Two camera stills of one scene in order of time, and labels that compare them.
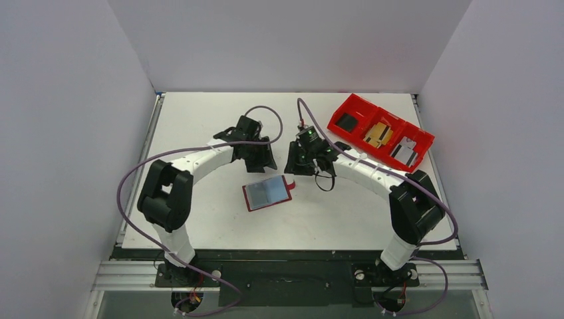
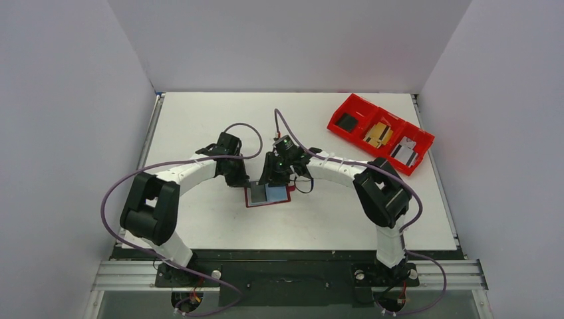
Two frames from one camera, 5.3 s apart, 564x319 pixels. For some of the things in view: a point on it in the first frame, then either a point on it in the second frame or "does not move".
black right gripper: x=300 y=161 -> x=273 y=175
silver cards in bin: x=404 y=152 does not move
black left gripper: x=259 y=153 -> x=238 y=177
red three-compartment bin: x=380 y=133 does not move
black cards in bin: x=346 y=121 does not move
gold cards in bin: x=379 y=135 does not move
